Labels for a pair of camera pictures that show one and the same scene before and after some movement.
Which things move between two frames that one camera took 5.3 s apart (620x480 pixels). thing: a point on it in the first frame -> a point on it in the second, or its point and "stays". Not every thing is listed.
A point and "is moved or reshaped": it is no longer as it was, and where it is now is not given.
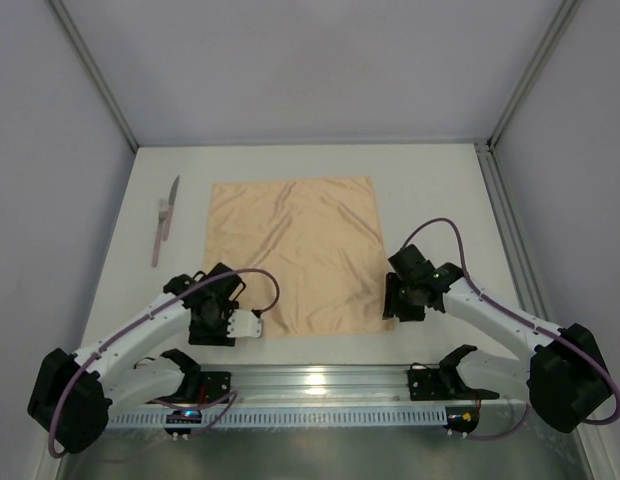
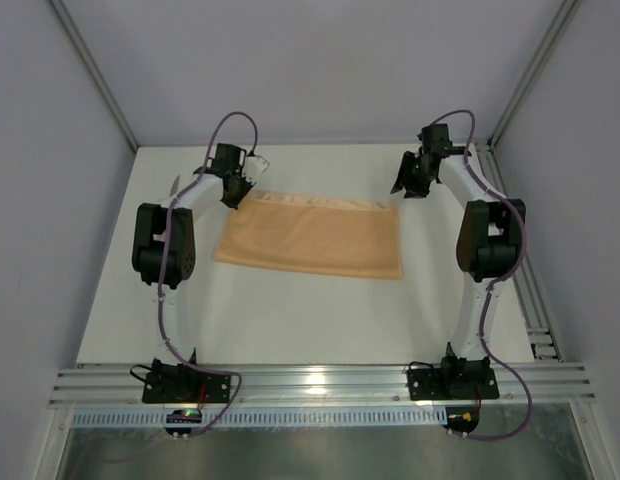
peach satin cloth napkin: [321, 241] is moved or reshaped
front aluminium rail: [311, 384] stays
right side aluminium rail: [518, 261] stays
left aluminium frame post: [88, 60] stays
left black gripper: [210, 338] -> [235, 189]
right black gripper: [396, 310] -> [412, 179]
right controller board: [461, 419] stays
